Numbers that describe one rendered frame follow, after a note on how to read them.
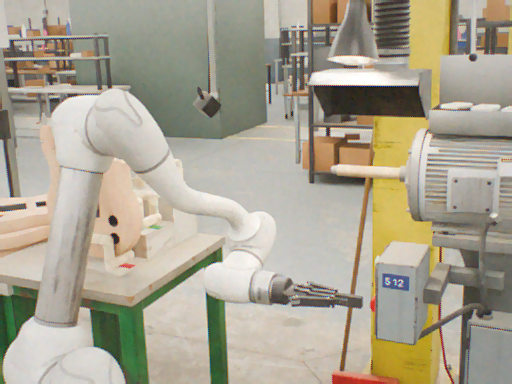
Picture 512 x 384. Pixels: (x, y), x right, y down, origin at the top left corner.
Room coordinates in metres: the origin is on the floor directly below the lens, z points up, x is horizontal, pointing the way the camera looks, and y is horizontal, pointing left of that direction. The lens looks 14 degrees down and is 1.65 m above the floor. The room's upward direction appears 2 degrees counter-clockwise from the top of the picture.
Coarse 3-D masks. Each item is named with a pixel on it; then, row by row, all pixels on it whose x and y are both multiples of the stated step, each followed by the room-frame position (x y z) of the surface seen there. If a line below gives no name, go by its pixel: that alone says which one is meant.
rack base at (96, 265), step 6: (90, 258) 1.96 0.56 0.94; (96, 258) 1.95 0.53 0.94; (102, 258) 1.95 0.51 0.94; (138, 258) 1.94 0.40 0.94; (144, 258) 1.94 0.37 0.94; (90, 264) 1.90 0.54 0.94; (96, 264) 1.90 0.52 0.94; (102, 264) 1.90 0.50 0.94; (138, 264) 1.90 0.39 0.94; (90, 270) 1.86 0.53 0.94; (96, 270) 1.85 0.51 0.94; (102, 270) 1.84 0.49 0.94; (114, 270) 1.84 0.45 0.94; (120, 270) 1.84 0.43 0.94; (126, 270) 1.84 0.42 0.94; (114, 276) 1.81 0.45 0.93; (120, 276) 1.81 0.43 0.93
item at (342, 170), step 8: (344, 168) 1.76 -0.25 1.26; (352, 168) 1.75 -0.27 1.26; (360, 168) 1.74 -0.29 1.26; (368, 168) 1.73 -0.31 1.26; (376, 168) 1.73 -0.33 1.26; (384, 168) 1.72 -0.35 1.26; (392, 168) 1.71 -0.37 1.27; (352, 176) 1.76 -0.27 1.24; (360, 176) 1.75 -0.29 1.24; (368, 176) 1.73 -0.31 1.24; (376, 176) 1.72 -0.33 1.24; (384, 176) 1.71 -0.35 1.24; (392, 176) 1.70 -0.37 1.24
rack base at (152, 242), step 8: (160, 224) 2.05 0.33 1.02; (168, 224) 2.05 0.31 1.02; (144, 232) 1.97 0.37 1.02; (152, 232) 1.97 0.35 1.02; (160, 232) 2.01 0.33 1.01; (168, 232) 2.05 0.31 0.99; (144, 240) 1.94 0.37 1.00; (152, 240) 1.97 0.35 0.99; (160, 240) 2.01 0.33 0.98; (168, 240) 2.05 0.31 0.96; (136, 248) 1.96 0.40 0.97; (144, 248) 1.94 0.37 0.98; (152, 248) 1.97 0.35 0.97; (160, 248) 2.00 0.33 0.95; (168, 248) 2.04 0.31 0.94; (136, 256) 1.96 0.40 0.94; (144, 256) 1.94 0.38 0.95; (152, 256) 1.96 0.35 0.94
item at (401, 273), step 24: (384, 264) 1.37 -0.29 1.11; (408, 264) 1.35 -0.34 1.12; (384, 288) 1.37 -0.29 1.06; (408, 288) 1.35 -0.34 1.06; (384, 312) 1.37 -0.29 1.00; (408, 312) 1.35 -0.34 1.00; (456, 312) 1.46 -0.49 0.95; (480, 312) 1.45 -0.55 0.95; (384, 336) 1.37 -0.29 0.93; (408, 336) 1.35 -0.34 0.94
